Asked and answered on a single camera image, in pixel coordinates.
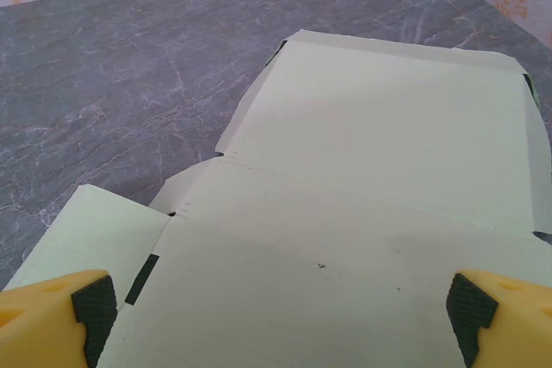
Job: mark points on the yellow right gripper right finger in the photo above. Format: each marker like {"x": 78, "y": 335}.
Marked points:
{"x": 509, "y": 325}

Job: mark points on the pale green paper box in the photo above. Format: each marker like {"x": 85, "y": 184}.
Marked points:
{"x": 345, "y": 170}

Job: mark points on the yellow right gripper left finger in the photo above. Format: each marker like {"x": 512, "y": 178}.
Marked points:
{"x": 39, "y": 320}

